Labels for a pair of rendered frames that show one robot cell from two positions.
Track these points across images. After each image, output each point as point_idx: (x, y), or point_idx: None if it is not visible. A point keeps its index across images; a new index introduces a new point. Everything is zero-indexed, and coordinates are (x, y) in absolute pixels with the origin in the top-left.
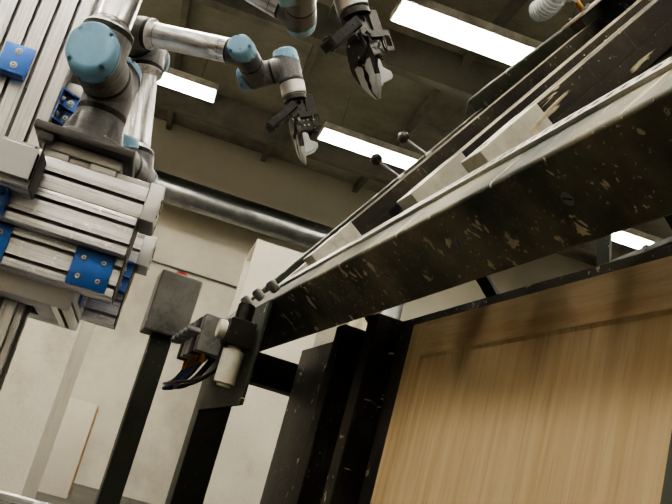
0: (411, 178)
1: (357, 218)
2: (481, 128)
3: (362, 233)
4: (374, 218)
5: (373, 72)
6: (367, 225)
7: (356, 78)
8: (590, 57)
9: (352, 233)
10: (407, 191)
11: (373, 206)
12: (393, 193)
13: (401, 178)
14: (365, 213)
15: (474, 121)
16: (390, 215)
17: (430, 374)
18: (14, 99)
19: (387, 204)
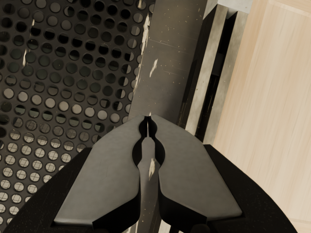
0: (187, 111)
1: (214, 15)
2: (155, 224)
3: (208, 15)
4: (203, 38)
5: (95, 150)
6: (206, 26)
7: (228, 167)
8: None
9: (213, 1)
10: (189, 95)
11: (206, 44)
12: (195, 78)
13: (217, 123)
14: (209, 29)
15: (157, 231)
16: (195, 59)
17: None
18: None
19: (198, 63)
